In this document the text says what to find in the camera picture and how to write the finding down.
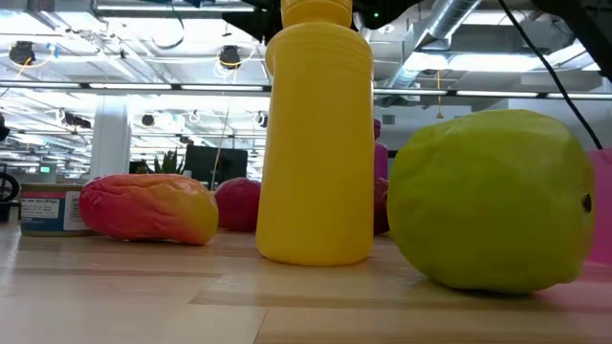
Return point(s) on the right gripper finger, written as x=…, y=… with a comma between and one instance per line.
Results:
x=258, y=26

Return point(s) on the yellow plastic bottle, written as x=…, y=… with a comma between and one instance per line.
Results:
x=315, y=143

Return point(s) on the purple plastic bottle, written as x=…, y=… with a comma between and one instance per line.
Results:
x=380, y=157

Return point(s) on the red toy apple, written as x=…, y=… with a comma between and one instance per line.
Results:
x=239, y=205

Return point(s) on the dark red textured fruit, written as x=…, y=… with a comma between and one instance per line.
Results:
x=381, y=205

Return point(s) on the red-orange toy mango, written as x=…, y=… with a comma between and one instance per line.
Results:
x=148, y=208

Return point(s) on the green toy apple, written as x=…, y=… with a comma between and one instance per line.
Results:
x=487, y=200

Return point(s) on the pink translucent plastic bin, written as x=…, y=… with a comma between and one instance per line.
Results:
x=602, y=205

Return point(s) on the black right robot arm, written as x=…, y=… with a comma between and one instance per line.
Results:
x=588, y=28

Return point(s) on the black ceiling device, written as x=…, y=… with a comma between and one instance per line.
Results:
x=21, y=52
x=230, y=56

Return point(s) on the black computer monitor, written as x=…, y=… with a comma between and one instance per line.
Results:
x=205, y=165

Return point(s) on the potted succulent plant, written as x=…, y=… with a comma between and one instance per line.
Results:
x=167, y=165

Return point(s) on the white pillar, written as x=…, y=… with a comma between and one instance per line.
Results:
x=110, y=143

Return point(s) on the silver tin can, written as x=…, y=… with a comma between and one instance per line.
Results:
x=48, y=210

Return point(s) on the silver air duct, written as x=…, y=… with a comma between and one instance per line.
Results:
x=449, y=19

